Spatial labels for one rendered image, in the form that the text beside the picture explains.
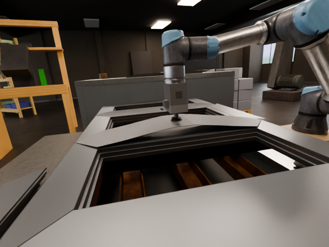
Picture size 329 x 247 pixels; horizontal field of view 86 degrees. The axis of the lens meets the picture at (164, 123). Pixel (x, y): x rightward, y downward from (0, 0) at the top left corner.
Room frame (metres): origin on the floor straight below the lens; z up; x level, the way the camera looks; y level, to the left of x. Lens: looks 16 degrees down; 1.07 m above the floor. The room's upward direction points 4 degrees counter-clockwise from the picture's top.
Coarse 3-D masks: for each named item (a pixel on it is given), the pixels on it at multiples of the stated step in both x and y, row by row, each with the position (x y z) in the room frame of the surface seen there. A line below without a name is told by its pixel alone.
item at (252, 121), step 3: (237, 117) 0.76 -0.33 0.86; (240, 117) 0.76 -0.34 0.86; (243, 120) 0.71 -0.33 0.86; (246, 120) 0.71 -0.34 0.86; (249, 120) 0.71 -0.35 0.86; (252, 120) 0.71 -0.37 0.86; (255, 120) 0.71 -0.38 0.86; (252, 123) 0.65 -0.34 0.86; (255, 123) 0.65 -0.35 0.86; (258, 123) 0.65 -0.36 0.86
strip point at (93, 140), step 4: (100, 132) 0.66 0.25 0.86; (92, 136) 0.63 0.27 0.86; (96, 136) 0.62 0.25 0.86; (100, 136) 0.61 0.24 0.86; (80, 140) 0.60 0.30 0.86; (84, 140) 0.60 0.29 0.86; (88, 140) 0.59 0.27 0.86; (92, 140) 0.58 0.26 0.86; (96, 140) 0.58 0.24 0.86; (84, 144) 0.55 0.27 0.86; (88, 144) 0.55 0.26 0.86; (92, 144) 0.54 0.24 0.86; (96, 144) 0.54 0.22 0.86
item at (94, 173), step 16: (160, 112) 1.00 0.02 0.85; (192, 112) 1.03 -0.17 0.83; (208, 112) 1.01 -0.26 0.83; (176, 128) 0.67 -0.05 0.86; (192, 128) 0.66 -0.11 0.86; (208, 128) 0.65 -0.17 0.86; (224, 128) 0.64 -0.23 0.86; (240, 128) 0.62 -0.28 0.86; (256, 128) 0.62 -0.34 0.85; (80, 144) 0.57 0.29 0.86; (112, 144) 0.55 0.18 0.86; (128, 144) 0.54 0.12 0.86; (144, 144) 0.54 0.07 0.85; (160, 144) 0.55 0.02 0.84; (176, 144) 0.55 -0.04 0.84; (192, 144) 0.56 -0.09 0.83; (208, 144) 0.57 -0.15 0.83; (224, 144) 0.58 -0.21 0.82; (272, 144) 0.53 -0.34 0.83; (288, 144) 0.48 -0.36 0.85; (96, 160) 0.46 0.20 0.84; (112, 160) 0.51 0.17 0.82; (304, 160) 0.42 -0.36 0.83; (320, 160) 0.39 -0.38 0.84; (96, 176) 0.40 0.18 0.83; (80, 208) 0.27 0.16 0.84
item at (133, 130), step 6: (126, 126) 0.68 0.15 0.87; (132, 126) 0.66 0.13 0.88; (138, 126) 0.65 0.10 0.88; (144, 126) 0.63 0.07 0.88; (126, 132) 0.61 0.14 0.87; (132, 132) 0.59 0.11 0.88; (138, 132) 0.58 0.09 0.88; (144, 132) 0.56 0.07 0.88; (126, 138) 0.54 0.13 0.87; (132, 138) 0.53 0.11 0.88
